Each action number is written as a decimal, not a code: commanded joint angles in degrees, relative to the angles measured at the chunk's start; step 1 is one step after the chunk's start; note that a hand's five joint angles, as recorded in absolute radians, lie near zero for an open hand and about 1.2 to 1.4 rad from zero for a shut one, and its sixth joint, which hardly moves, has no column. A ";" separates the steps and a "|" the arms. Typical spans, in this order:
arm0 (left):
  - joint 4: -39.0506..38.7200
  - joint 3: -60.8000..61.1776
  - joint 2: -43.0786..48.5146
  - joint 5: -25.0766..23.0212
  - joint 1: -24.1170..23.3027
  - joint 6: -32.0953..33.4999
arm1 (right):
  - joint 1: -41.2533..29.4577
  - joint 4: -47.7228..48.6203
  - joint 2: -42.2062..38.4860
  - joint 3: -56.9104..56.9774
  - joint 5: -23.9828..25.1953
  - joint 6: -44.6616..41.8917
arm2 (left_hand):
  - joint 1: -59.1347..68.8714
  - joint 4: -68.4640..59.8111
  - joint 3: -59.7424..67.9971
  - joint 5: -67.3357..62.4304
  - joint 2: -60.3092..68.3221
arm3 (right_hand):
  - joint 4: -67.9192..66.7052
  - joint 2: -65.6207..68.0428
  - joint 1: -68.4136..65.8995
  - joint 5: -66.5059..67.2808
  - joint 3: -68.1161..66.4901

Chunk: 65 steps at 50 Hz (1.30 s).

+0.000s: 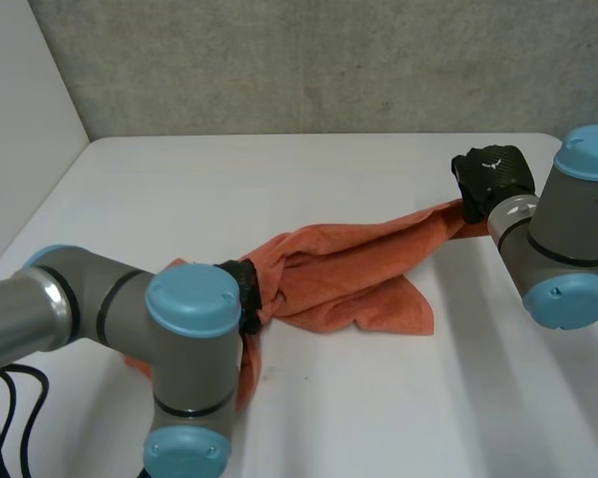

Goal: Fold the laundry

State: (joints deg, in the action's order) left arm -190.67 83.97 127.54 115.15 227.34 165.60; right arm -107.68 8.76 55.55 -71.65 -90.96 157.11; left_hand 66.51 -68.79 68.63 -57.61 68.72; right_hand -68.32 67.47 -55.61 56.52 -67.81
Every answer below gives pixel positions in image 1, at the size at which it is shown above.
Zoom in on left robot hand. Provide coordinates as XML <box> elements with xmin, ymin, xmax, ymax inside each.
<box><xmin>215</xmin><ymin>257</ymin><xmax>288</xmax><ymax>336</ymax></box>

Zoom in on coral towel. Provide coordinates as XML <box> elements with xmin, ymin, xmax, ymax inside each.
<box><xmin>123</xmin><ymin>199</ymin><xmax>493</xmax><ymax>416</ymax></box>

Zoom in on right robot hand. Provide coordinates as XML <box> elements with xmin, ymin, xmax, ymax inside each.
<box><xmin>450</xmin><ymin>143</ymin><xmax>537</xmax><ymax>225</ymax></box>

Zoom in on black cable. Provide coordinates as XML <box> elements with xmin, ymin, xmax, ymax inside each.
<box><xmin>0</xmin><ymin>352</ymin><xmax>51</xmax><ymax>478</ymax></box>

